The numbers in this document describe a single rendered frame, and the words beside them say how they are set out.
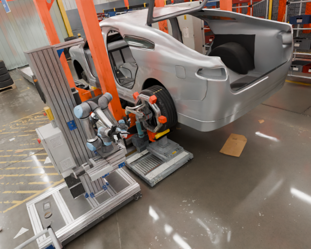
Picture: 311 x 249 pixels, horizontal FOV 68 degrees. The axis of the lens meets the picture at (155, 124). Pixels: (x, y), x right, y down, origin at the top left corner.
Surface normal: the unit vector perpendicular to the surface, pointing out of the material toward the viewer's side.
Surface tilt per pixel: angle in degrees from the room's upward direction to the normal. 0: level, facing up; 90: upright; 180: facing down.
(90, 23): 90
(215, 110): 99
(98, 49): 90
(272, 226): 0
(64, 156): 90
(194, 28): 90
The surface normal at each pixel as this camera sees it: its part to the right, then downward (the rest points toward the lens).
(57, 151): 0.59, 0.30
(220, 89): 0.14, 0.44
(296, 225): -0.17, -0.86
